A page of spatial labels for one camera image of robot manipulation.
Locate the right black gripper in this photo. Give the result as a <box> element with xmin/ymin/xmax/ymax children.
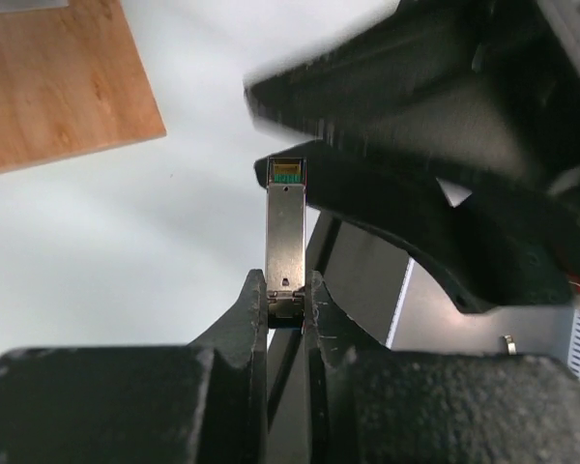
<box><xmin>463</xmin><ymin>1</ymin><xmax>580</xmax><ymax>193</ymax></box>

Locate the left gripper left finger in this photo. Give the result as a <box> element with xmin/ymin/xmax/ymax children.
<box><xmin>0</xmin><ymin>270</ymin><xmax>268</xmax><ymax>463</ymax></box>

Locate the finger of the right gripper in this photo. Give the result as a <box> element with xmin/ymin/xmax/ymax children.
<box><xmin>273</xmin><ymin>141</ymin><xmax>573</xmax><ymax>314</ymax></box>
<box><xmin>246</xmin><ymin>1</ymin><xmax>546</xmax><ymax>160</ymax></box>

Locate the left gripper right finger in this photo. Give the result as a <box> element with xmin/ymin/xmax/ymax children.
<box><xmin>304</xmin><ymin>272</ymin><xmax>580</xmax><ymax>463</ymax></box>

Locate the silver SFP module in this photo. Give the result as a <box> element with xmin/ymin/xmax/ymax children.
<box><xmin>265</xmin><ymin>158</ymin><xmax>306</xmax><ymax>330</ymax></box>

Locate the wooden board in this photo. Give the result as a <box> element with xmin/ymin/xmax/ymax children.
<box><xmin>0</xmin><ymin>1</ymin><xmax>166</xmax><ymax>173</ymax></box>

